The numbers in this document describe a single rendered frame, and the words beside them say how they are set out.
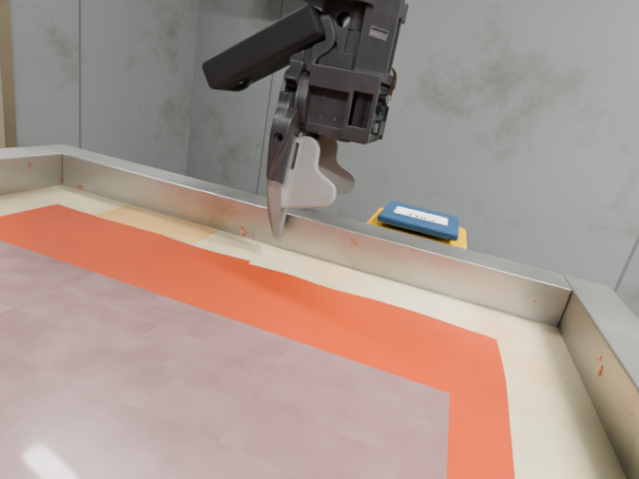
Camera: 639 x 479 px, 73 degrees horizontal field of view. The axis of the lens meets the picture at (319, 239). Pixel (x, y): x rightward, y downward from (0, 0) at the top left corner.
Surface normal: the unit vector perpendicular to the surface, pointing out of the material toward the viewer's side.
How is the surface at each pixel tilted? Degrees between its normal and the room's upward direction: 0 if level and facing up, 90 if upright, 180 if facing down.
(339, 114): 90
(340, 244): 90
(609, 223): 90
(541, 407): 0
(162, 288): 0
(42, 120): 90
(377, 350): 0
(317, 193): 79
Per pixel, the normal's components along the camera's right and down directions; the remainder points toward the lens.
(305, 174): -0.26, 0.07
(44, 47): 0.83, 0.32
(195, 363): 0.18, -0.93
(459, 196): -0.54, 0.18
